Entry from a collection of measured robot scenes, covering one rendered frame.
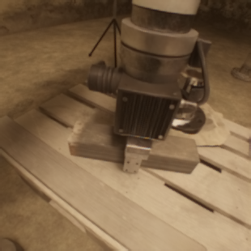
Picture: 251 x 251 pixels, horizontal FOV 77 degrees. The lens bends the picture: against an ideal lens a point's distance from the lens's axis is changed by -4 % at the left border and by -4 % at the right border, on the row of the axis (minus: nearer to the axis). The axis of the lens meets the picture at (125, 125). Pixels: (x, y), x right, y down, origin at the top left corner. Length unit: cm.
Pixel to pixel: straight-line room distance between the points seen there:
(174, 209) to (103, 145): 30
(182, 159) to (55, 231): 49
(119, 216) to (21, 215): 38
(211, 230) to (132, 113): 42
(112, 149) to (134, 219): 22
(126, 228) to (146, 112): 31
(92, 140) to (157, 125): 26
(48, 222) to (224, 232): 57
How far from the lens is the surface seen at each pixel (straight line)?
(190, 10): 35
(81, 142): 56
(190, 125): 77
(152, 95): 33
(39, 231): 70
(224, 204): 67
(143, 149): 40
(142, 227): 51
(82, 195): 53
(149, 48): 33
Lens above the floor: 65
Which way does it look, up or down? 43 degrees down
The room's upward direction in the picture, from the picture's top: 9 degrees clockwise
